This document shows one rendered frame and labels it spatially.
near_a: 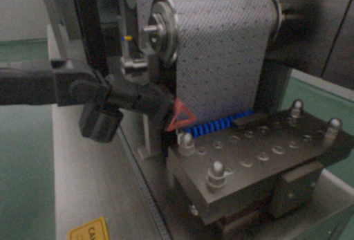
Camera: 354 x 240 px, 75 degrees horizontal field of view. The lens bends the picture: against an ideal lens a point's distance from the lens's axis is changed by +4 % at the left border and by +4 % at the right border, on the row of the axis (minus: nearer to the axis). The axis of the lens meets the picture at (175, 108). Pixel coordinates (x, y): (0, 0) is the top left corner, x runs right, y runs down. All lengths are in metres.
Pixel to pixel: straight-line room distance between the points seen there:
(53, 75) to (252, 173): 0.38
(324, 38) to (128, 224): 0.58
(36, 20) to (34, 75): 5.66
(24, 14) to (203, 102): 5.65
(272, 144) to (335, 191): 0.22
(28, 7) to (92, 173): 5.50
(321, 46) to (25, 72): 0.58
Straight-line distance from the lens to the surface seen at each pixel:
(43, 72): 0.38
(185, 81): 0.49
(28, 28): 6.08
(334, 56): 0.61
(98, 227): 0.53
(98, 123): 0.44
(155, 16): 0.48
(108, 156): 0.70
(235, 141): 0.55
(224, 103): 0.58
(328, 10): 0.62
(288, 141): 0.58
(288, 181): 0.50
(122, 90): 0.41
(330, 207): 0.66
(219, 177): 0.42
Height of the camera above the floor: 1.36
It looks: 31 degrees down
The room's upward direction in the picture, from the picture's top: straight up
